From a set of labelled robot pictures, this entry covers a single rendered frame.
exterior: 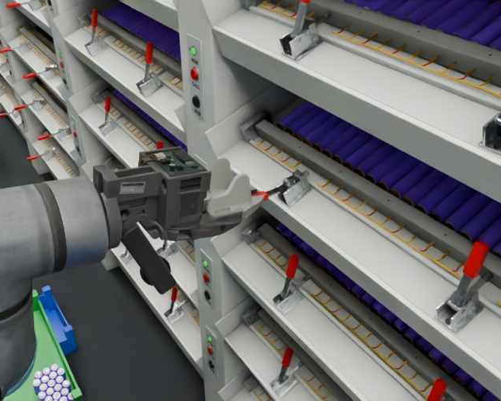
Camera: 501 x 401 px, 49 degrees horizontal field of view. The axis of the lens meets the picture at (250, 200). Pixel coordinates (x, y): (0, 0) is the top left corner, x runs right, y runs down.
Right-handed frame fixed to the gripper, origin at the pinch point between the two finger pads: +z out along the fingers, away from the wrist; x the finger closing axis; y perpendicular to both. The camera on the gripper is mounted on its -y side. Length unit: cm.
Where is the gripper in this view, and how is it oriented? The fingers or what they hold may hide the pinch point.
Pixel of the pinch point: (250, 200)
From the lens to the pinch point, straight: 69.9
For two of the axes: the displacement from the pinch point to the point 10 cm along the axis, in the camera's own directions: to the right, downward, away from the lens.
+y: 1.3, -8.7, -4.8
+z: 8.2, -1.8, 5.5
